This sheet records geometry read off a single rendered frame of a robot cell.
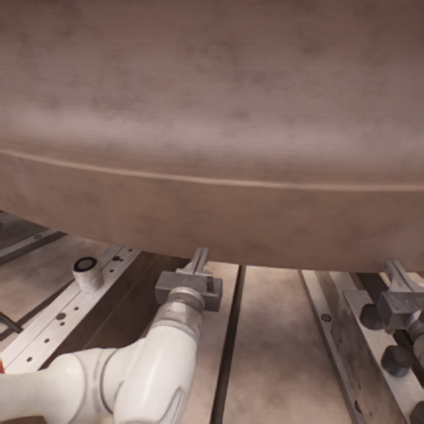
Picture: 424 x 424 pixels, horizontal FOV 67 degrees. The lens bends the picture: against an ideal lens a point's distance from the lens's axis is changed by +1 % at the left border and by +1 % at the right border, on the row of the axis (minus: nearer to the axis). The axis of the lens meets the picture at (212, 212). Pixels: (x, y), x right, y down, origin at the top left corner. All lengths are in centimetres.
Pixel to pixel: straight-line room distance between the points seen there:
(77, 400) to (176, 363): 16
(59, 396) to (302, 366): 99
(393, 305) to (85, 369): 55
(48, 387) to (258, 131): 68
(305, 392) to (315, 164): 84
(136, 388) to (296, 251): 53
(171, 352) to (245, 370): 84
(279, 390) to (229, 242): 65
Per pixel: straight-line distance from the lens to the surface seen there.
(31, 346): 109
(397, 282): 77
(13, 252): 209
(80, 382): 60
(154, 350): 54
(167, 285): 67
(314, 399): 135
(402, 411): 98
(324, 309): 152
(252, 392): 132
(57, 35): 104
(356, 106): 88
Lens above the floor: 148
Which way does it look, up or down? 33 degrees down
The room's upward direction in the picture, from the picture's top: 2 degrees counter-clockwise
